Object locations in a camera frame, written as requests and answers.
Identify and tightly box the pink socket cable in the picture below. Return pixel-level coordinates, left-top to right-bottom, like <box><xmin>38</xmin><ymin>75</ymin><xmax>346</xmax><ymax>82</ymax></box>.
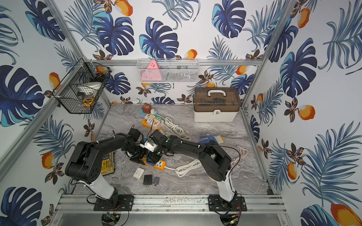
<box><xmin>230</xmin><ymin>145</ymin><xmax>249</xmax><ymax>166</ymax></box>

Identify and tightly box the teal power strip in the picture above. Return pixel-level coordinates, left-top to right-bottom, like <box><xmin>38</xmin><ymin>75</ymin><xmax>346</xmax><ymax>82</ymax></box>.
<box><xmin>139</xmin><ymin>108</ymin><xmax>158</xmax><ymax>116</ymax></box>

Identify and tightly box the orange power strip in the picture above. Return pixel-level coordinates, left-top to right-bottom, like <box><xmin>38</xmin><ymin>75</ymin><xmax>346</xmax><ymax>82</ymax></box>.
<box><xmin>142</xmin><ymin>157</ymin><xmax>166</xmax><ymax>171</ymax></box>

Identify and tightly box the brown cube adapter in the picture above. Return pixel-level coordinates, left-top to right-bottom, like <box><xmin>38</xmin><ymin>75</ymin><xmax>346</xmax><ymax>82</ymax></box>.
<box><xmin>142</xmin><ymin>104</ymin><xmax>152</xmax><ymax>114</ymax></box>

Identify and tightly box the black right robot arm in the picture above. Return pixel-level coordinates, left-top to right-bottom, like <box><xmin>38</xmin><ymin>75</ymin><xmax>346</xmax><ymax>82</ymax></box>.
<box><xmin>141</xmin><ymin>130</ymin><xmax>236</xmax><ymax>202</ymax></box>

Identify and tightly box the yellow tape measure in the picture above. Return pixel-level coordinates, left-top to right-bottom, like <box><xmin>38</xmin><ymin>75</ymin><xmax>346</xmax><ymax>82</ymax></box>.
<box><xmin>83</xmin><ymin>96</ymin><xmax>95</xmax><ymax>107</ymax></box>

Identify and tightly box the white item in basket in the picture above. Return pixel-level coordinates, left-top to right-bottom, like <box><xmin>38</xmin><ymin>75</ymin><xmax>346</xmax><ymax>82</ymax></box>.
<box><xmin>77</xmin><ymin>82</ymin><xmax>102</xmax><ymax>95</ymax></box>

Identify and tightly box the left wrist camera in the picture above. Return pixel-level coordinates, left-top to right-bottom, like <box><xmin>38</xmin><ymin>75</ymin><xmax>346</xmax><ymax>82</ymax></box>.
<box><xmin>128</xmin><ymin>128</ymin><xmax>141</xmax><ymax>142</ymax></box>

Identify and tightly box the white brown storage box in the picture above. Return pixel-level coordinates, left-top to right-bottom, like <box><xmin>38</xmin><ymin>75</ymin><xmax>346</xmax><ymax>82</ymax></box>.
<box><xmin>193</xmin><ymin>87</ymin><xmax>241</xmax><ymax>122</ymax></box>

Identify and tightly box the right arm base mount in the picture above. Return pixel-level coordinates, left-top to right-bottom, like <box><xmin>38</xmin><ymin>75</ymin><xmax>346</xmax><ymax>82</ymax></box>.
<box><xmin>208</xmin><ymin>195</ymin><xmax>248</xmax><ymax>212</ymax></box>

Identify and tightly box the small grey plug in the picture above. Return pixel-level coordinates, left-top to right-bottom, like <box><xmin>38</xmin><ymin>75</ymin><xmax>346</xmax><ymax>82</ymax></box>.
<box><xmin>153</xmin><ymin>177</ymin><xmax>160</xmax><ymax>187</ymax></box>

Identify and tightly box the white cable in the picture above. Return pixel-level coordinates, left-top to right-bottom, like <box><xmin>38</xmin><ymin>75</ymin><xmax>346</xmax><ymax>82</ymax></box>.
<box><xmin>164</xmin><ymin>159</ymin><xmax>203</xmax><ymax>178</ymax></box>

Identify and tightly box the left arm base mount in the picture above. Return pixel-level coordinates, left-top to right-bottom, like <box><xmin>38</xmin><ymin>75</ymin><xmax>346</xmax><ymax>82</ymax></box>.
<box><xmin>93</xmin><ymin>195</ymin><xmax>134</xmax><ymax>212</ymax></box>

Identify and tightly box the pink triangle object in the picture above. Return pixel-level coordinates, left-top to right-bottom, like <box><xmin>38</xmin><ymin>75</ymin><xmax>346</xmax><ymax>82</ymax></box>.
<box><xmin>140</xmin><ymin>60</ymin><xmax>162</xmax><ymax>82</ymax></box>

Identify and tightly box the clear wall shelf basket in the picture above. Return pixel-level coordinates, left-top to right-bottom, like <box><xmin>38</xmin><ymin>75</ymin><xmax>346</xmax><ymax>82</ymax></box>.
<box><xmin>137</xmin><ymin>58</ymin><xmax>199</xmax><ymax>83</ymax></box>

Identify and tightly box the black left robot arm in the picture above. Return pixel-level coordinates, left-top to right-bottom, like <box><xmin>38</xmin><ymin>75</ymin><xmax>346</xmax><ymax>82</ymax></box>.
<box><xmin>65</xmin><ymin>129</ymin><xmax>143</xmax><ymax>200</ymax></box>

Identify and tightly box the black charger plug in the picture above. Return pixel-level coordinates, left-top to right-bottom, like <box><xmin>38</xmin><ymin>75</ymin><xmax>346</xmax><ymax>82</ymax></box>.
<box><xmin>143</xmin><ymin>174</ymin><xmax>153</xmax><ymax>186</ymax></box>

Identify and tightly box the black wire basket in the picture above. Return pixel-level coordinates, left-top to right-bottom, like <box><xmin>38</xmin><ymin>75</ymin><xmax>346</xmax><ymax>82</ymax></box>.
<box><xmin>52</xmin><ymin>58</ymin><xmax>112</xmax><ymax>114</ymax></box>

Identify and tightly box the blue dotted work glove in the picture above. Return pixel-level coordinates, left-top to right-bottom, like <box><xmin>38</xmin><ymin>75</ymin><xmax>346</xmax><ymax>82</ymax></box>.
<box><xmin>199</xmin><ymin>135</ymin><xmax>225</xmax><ymax>144</ymax></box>

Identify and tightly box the white charger plug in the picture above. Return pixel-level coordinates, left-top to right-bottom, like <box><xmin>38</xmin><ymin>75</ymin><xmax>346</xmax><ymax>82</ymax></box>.
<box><xmin>133</xmin><ymin>167</ymin><xmax>145</xmax><ymax>180</ymax></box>

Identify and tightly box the aluminium front rail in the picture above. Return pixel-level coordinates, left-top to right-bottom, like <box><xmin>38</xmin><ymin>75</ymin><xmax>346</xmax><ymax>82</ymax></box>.
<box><xmin>55</xmin><ymin>195</ymin><xmax>287</xmax><ymax>214</ymax></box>

